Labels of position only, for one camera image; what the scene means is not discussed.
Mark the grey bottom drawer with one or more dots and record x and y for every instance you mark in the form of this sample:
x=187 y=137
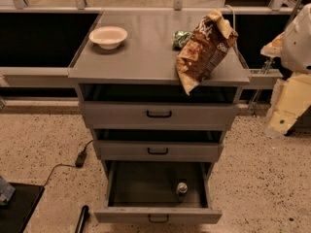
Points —
x=145 y=192

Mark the black power adapter with cable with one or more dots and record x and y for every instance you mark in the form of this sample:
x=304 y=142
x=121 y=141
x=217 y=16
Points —
x=79 y=162

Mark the blue grey object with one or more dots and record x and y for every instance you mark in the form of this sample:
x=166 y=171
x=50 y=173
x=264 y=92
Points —
x=6 y=192

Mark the grey top drawer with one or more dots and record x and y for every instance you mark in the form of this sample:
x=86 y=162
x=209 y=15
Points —
x=151 y=106

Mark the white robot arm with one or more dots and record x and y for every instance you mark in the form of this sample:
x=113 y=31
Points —
x=291 y=98

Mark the white bowl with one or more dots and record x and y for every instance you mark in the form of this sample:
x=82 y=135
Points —
x=108 y=37

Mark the grey drawer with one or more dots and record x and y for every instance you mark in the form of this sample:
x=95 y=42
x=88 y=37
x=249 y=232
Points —
x=151 y=106
x=145 y=192
x=158 y=145

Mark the black cylindrical handle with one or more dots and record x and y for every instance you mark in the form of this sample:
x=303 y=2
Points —
x=82 y=219

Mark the redbull can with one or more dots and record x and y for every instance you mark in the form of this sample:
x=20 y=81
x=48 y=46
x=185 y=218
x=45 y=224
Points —
x=181 y=191

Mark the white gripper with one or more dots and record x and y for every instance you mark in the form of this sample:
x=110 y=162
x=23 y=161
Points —
x=297 y=48

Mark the grey middle drawer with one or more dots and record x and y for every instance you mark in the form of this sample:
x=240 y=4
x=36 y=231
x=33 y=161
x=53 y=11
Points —
x=158 y=145

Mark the green crumpled snack bag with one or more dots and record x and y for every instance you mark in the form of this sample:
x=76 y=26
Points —
x=180 y=38

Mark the brown chip bag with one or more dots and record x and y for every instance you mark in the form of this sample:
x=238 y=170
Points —
x=208 y=45

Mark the metal diagonal pole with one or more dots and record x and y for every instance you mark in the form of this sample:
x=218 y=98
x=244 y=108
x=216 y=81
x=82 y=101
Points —
x=292 y=46

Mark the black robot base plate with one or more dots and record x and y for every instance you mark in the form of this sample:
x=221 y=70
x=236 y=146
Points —
x=16 y=214

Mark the grey drawer cabinet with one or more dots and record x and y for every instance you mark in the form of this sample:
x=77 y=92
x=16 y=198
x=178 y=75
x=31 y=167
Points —
x=147 y=56

